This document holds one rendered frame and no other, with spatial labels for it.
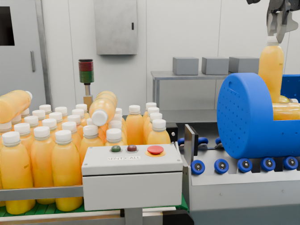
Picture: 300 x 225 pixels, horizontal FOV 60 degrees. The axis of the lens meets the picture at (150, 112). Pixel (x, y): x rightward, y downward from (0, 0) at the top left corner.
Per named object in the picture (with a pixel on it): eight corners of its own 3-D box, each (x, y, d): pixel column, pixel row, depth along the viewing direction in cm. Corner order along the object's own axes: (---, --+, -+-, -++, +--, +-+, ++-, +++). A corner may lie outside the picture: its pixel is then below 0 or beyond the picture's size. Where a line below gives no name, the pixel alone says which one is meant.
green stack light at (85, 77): (93, 82, 112) (93, 71, 111) (78, 83, 111) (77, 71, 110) (95, 81, 118) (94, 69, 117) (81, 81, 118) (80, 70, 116)
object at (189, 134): (197, 169, 85) (199, 133, 82) (190, 169, 85) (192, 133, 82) (189, 156, 95) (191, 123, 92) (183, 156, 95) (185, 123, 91)
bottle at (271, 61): (251, 100, 88) (256, 43, 83) (266, 97, 91) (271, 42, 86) (268, 104, 82) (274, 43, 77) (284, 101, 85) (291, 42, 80)
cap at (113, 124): (120, 131, 73) (120, 125, 72) (106, 131, 73) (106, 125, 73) (122, 127, 77) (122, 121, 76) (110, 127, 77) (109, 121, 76)
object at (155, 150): (164, 156, 55) (164, 150, 54) (147, 156, 54) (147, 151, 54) (162, 149, 58) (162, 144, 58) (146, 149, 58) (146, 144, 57)
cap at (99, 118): (108, 122, 69) (108, 124, 67) (93, 124, 69) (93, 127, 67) (106, 108, 68) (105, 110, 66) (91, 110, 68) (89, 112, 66)
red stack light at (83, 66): (93, 71, 111) (92, 61, 110) (77, 71, 110) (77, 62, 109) (94, 69, 117) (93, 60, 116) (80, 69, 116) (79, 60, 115)
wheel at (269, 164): (262, 168, 80) (259, 169, 81) (276, 172, 79) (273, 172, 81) (262, 154, 81) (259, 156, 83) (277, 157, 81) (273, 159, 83)
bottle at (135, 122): (148, 159, 98) (148, 111, 93) (135, 165, 93) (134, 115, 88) (135, 153, 103) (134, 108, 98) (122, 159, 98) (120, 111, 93)
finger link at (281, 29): (300, 41, 77) (302, 9, 76) (281, 41, 76) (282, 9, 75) (293, 43, 80) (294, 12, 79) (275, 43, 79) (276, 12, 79)
